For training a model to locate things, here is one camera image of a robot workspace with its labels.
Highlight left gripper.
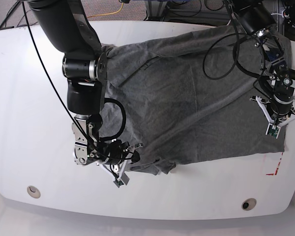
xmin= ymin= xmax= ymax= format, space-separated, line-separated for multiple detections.
xmin=250 ymin=94 xmax=295 ymax=129

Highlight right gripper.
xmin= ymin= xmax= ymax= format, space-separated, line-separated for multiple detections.
xmin=95 ymin=142 xmax=144 ymax=180

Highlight grey t-shirt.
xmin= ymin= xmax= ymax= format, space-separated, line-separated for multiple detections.
xmin=103 ymin=26 xmax=285 ymax=175

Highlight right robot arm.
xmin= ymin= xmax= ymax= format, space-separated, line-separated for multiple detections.
xmin=21 ymin=0 xmax=143 ymax=186

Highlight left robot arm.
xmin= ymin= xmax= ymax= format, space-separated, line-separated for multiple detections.
xmin=223 ymin=0 xmax=295 ymax=135

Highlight red tape rectangle marking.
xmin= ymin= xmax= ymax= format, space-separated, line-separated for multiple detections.
xmin=263 ymin=152 xmax=284 ymax=176

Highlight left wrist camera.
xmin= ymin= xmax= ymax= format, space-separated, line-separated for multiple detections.
xmin=265 ymin=123 xmax=281 ymax=139

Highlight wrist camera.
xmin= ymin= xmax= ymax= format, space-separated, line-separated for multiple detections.
xmin=113 ymin=174 xmax=130 ymax=188
xmin=265 ymin=123 xmax=281 ymax=139

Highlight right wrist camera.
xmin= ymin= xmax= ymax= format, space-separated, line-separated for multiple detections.
xmin=113 ymin=174 xmax=130 ymax=188

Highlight right table cable grommet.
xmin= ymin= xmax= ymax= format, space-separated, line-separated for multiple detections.
xmin=241 ymin=198 xmax=257 ymax=211

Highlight table cable grommet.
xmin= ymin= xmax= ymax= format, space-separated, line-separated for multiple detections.
xmin=27 ymin=186 xmax=41 ymax=199
xmin=241 ymin=198 xmax=257 ymax=211

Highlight left table cable grommet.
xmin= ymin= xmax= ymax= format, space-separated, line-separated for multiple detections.
xmin=27 ymin=186 xmax=41 ymax=199

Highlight yellow cable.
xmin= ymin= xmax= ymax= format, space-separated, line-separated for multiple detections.
xmin=87 ymin=3 xmax=124 ymax=18

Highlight aluminium frame stand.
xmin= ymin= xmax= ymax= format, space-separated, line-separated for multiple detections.
xmin=144 ymin=0 xmax=169 ymax=21

